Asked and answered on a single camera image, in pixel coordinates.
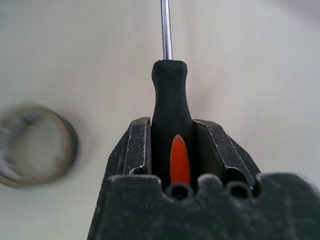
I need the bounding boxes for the large black orange screwdriver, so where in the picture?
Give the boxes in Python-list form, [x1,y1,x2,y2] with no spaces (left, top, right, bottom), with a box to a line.
[150,0,198,193]

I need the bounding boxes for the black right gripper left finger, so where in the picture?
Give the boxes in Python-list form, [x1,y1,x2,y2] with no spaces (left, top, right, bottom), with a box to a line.
[107,116,153,176]

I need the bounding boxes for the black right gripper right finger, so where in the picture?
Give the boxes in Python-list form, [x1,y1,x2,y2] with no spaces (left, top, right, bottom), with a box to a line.
[191,118,262,192]

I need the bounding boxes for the black electrical tape roll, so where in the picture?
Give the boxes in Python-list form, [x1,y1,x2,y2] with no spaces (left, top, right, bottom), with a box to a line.
[0,100,80,189]

